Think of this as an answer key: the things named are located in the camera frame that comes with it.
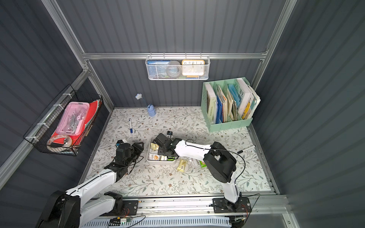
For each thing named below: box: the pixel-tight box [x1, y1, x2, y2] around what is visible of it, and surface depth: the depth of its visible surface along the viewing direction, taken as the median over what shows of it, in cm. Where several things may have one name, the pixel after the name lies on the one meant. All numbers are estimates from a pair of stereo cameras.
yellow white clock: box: [181, 59, 206, 78], surface depth 90 cm
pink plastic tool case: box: [55, 101, 90, 136], surface depth 74 cm
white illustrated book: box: [236, 77, 252, 118], surface depth 100 cm
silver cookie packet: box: [189, 158, 202, 167], surface depth 91 cm
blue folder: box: [215, 95, 223, 124], surface depth 97 cm
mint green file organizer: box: [201, 76, 254, 133], surface depth 101 cm
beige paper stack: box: [217, 84, 228, 123], surface depth 98 cm
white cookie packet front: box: [147, 153, 161, 161], surface depth 91 cm
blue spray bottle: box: [134, 93, 157, 117], surface depth 111 cm
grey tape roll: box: [165, 60, 183, 78], surface depth 89 cm
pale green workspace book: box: [204, 83, 218, 124], surface depth 98 cm
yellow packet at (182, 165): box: [176, 159, 188, 172], surface depth 90 cm
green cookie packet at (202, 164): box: [199, 160, 207, 169], surface depth 90 cm
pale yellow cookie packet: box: [150, 142, 160, 151], surface depth 96 cm
